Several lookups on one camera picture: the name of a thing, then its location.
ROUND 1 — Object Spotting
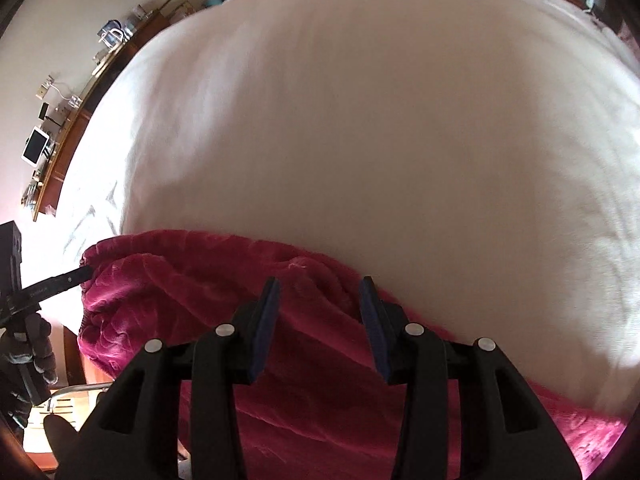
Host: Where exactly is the white duvet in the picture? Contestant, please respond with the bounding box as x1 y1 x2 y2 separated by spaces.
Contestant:
55 0 640 421

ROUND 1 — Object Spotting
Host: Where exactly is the red fleece towel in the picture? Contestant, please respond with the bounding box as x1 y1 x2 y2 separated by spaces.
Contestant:
77 229 628 480

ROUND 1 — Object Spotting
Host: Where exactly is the white tablet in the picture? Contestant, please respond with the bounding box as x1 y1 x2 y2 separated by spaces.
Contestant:
21 127 51 167

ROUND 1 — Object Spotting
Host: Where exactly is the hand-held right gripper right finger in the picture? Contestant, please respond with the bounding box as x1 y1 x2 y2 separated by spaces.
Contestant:
359 276 583 480

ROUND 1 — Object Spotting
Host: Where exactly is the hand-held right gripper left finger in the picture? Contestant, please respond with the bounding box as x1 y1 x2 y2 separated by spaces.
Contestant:
55 276 282 480

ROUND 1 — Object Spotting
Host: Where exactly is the person's left hand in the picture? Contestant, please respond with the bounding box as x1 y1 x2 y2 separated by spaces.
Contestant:
0 312 59 428

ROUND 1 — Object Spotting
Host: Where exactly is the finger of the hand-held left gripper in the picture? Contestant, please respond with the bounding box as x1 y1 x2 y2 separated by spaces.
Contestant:
20 266 95 307

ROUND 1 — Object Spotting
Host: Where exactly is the wooden wall shelf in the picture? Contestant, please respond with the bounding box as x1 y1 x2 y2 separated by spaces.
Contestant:
31 0 178 223

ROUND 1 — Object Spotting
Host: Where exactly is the metal chair frame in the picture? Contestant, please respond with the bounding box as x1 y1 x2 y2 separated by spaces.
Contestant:
46 381 114 417

